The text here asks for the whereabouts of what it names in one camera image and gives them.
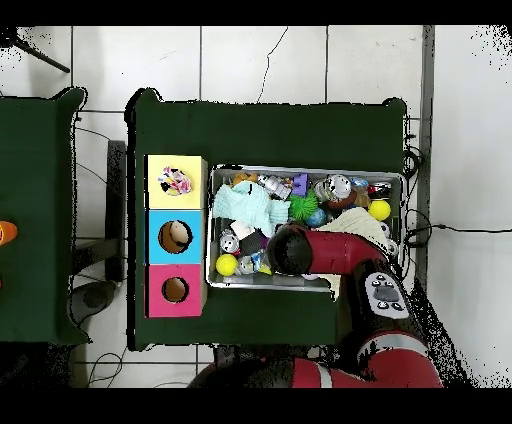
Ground wooden box with three holes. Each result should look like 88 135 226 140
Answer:
144 154 209 320

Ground shallow clear mesh bin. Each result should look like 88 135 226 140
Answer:
205 163 405 295

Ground mint green muslin cloth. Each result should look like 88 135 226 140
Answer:
211 180 292 240

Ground silver toy robot figure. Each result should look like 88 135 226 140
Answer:
256 173 293 200

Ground green spiky rubber ball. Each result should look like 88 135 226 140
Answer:
288 190 319 224

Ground purple plastic toy block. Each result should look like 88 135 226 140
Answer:
291 172 310 197

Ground yellow tennis ball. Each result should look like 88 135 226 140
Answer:
215 253 239 277

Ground blue globe ball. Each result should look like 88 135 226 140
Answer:
305 208 328 229

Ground silver metal can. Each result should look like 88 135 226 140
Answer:
313 174 352 202

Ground cream muslin cloth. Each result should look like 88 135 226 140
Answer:
317 206 389 302

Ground yellow smiley ball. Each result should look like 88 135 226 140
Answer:
367 199 392 222

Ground black stand bar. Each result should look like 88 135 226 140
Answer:
105 139 128 283

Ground dark green neighbour table cloth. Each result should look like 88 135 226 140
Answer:
0 86 91 347

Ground orange toy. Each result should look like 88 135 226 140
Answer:
0 220 19 246

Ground black tripod leg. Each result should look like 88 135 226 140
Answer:
0 27 71 74

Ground black power cable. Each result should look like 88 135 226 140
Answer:
403 223 512 247

